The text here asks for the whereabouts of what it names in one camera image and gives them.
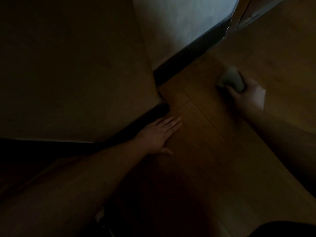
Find person's right hand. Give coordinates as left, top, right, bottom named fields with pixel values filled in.
left=226, top=71, right=267, bottom=114

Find black shorts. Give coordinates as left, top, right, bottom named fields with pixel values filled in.
left=249, top=221, right=316, bottom=237

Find grey cleaning cloth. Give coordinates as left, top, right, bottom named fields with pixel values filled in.
left=217, top=66, right=246, bottom=93

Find person's right forearm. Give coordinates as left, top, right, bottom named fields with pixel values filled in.
left=247, top=108, right=316, bottom=193

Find plain wooden door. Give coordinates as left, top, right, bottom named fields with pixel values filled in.
left=243, top=0, right=277, bottom=21

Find person's left forearm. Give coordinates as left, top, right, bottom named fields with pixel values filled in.
left=0, top=139, right=148, bottom=237

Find person's left hand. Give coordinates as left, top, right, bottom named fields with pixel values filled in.
left=133, top=116, right=183, bottom=156

